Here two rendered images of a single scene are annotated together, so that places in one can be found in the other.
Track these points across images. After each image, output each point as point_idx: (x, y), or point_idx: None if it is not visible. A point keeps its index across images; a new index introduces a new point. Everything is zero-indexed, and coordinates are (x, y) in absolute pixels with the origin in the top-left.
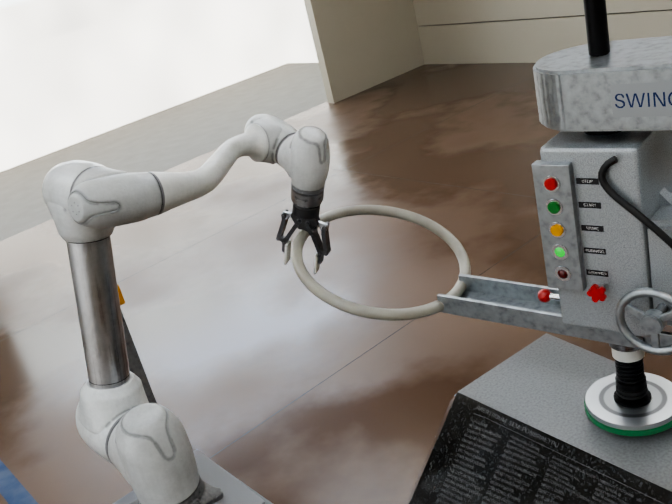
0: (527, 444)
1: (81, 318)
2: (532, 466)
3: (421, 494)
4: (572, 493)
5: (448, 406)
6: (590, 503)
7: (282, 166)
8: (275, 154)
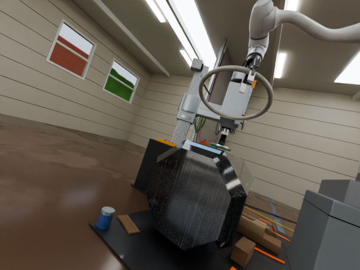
0: (233, 158)
1: None
2: (236, 163)
3: (242, 186)
4: (239, 164)
5: (215, 160)
6: (240, 165)
7: (267, 39)
8: (269, 32)
